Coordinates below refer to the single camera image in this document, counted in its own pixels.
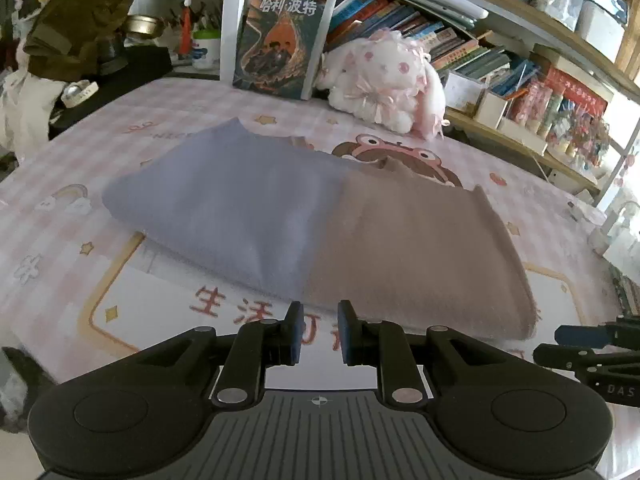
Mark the thin white shelf post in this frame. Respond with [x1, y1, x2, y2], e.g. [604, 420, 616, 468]
[595, 125, 640, 211]

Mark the white tape roll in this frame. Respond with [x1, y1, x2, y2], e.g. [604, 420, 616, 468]
[62, 80, 99, 109]

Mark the olive green cloth bag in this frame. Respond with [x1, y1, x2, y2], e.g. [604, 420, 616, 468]
[22, 0, 135, 82]

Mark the dark illustrated book box set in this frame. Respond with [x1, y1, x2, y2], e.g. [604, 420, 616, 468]
[232, 0, 337, 101]

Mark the small white open box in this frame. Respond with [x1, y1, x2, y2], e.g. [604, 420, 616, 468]
[475, 91, 511, 126]

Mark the pink and white plush toy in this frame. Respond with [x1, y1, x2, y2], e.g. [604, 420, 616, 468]
[315, 30, 448, 142]

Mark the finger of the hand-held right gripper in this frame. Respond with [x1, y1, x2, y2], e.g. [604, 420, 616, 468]
[554, 316, 640, 350]
[532, 344, 640, 373]

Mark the person's grey fuzzy clothing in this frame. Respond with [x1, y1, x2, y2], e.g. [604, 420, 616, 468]
[0, 347, 57, 433]

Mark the white lamp stand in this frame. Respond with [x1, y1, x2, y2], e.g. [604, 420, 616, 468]
[587, 200, 640, 262]

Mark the row of colourful figurines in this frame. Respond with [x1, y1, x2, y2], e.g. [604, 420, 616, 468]
[510, 67, 613, 166]

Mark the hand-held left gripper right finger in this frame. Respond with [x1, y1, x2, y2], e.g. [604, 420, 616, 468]
[337, 300, 506, 408]

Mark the stack of books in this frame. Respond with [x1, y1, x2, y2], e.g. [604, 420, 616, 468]
[607, 262, 640, 312]

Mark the white upper shelf board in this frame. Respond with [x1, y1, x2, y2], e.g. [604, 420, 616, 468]
[340, 0, 640, 78]

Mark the round metal tin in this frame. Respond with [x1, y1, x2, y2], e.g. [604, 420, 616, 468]
[125, 15, 166, 39]

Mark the pink printed table mat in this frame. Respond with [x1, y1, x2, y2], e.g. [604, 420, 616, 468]
[0, 77, 640, 480]

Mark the row of books on shelf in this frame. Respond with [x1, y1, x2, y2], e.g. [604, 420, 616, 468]
[325, 0, 543, 98]

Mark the red bottle figure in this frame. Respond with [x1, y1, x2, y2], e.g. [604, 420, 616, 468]
[178, 0, 194, 56]

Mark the white cloth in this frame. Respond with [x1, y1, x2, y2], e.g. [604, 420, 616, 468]
[0, 67, 57, 151]

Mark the wooden shelf board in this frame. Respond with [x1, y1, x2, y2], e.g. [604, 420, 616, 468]
[445, 107, 601, 193]

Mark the white jar with blue label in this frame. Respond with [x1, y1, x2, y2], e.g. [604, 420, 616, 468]
[192, 30, 221, 71]

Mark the purple and brown towel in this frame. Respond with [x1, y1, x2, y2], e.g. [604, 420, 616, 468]
[101, 117, 540, 341]

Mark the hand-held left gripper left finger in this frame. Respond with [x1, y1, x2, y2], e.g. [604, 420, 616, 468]
[132, 301, 305, 409]

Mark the black side stand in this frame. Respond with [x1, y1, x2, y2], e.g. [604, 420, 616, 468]
[50, 47, 174, 127]

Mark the flat white box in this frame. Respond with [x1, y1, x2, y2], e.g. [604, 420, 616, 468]
[500, 117, 548, 155]

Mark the white card box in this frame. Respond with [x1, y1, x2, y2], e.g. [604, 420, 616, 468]
[442, 71, 486, 111]

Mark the white storage box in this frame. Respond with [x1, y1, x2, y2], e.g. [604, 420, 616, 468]
[575, 0, 629, 63]

